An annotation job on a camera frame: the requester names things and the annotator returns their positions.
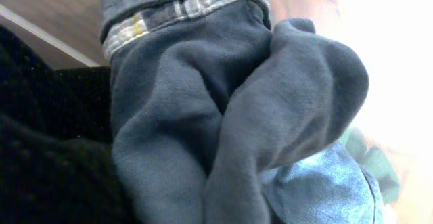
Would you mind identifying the light blue denim garment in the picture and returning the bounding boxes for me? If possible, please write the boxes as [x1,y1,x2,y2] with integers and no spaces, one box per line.
[100,0,383,223]

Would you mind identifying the black sparkly knit garment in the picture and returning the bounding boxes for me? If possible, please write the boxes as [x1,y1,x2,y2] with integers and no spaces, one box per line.
[1,28,137,224]

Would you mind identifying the clear plastic storage bin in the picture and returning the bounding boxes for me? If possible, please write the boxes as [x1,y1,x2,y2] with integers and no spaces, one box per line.
[1,5,100,67]

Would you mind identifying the dark green garment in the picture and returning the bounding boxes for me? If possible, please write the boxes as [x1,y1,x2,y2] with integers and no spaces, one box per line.
[339,127,401,204]

